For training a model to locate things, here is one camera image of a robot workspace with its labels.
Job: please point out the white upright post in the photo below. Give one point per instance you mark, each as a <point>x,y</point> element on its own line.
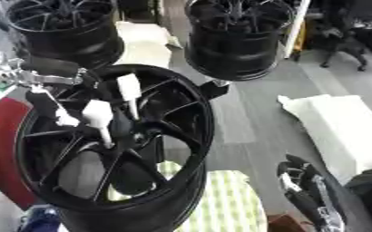
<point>296,27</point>

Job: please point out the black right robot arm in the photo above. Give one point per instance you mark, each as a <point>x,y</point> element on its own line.
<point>369,193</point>

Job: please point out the red fabric cover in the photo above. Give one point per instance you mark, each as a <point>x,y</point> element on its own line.
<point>1,145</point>

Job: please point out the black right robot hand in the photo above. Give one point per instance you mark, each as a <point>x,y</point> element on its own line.
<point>306,196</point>

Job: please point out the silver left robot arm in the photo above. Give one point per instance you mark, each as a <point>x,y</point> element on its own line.
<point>6,74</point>

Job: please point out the white foam pad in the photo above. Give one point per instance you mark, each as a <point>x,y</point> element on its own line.
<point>144,42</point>
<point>337,130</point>

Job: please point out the black spoked wheel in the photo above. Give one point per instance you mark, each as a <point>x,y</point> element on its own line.
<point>186,120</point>

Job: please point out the black wheel rim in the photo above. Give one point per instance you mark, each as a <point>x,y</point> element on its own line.
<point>72,36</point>
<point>237,48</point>

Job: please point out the black wheel stand bracket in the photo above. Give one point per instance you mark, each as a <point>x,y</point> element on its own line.
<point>213,89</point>

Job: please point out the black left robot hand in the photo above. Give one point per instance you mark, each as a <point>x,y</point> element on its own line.
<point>51,67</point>

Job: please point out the white pin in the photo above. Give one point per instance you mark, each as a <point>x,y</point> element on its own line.
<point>129,87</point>
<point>97,113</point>

